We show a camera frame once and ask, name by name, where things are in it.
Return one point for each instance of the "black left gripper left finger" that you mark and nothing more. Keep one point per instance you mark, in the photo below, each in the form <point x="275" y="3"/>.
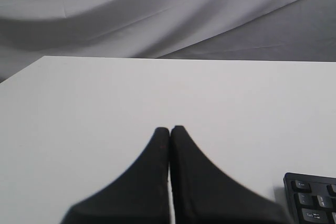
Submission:
<point x="139" y="195"/>

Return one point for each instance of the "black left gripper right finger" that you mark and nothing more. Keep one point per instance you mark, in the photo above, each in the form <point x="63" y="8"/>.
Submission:
<point x="202" y="193"/>

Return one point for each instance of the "black acer keyboard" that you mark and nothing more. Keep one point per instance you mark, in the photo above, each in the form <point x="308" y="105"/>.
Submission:
<point x="310" y="199"/>

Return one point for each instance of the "grey backdrop cloth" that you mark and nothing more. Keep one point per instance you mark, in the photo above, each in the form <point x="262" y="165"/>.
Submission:
<point x="286" y="30"/>

